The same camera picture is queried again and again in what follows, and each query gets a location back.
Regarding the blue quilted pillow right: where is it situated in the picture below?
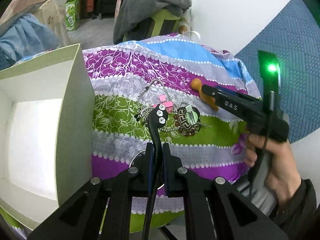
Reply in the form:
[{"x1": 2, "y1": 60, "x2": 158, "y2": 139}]
[{"x1": 236, "y1": 0, "x2": 319, "y2": 142}]

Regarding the green cardboard box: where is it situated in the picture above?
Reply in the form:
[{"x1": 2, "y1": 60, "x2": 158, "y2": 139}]
[{"x1": 1, "y1": 44, "x2": 94, "y2": 230}]

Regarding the pink hair bow clip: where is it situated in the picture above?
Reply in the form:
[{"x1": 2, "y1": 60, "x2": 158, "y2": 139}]
[{"x1": 159, "y1": 94, "x2": 174, "y2": 113}]

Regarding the silver ball chain necklace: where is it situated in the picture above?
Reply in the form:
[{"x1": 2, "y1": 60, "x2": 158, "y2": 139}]
[{"x1": 134, "y1": 79, "x2": 176, "y2": 132}]

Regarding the black rhinestone headband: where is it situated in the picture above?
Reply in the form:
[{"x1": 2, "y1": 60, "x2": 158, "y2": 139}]
[{"x1": 142, "y1": 104, "x2": 168, "y2": 239}]

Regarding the pink cream pillow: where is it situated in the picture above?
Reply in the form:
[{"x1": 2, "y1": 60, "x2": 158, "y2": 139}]
[{"x1": 1, "y1": 0, "x2": 46, "y2": 35}]

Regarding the person's right hand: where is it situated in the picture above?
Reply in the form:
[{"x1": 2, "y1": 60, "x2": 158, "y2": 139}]
[{"x1": 245, "y1": 134, "x2": 302, "y2": 209}]

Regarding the silver bangle ring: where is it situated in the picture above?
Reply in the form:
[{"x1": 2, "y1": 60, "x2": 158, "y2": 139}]
[{"x1": 129, "y1": 149, "x2": 166, "y2": 190}]

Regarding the orange gourd-shaped hair clip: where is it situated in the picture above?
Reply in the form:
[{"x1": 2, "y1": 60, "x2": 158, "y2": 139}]
[{"x1": 190, "y1": 78, "x2": 219, "y2": 111}]

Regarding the grey blanket on stool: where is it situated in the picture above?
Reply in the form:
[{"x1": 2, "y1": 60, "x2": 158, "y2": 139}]
[{"x1": 113, "y1": 0, "x2": 191, "y2": 44}]

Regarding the colourful floral striped cloth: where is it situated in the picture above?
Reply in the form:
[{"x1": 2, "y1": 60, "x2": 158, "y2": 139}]
[{"x1": 15, "y1": 32, "x2": 263, "y2": 235}]

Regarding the green shopping bag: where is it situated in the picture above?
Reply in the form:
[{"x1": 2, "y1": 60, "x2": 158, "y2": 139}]
[{"x1": 65, "y1": 0, "x2": 80, "y2": 31}]

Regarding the light blue bedsheet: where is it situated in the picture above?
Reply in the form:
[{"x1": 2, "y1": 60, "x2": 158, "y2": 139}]
[{"x1": 1, "y1": 13, "x2": 60, "y2": 70}]

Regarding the green plastic stool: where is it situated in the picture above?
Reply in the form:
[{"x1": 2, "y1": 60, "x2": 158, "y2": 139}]
[{"x1": 147, "y1": 9, "x2": 180, "y2": 38}]

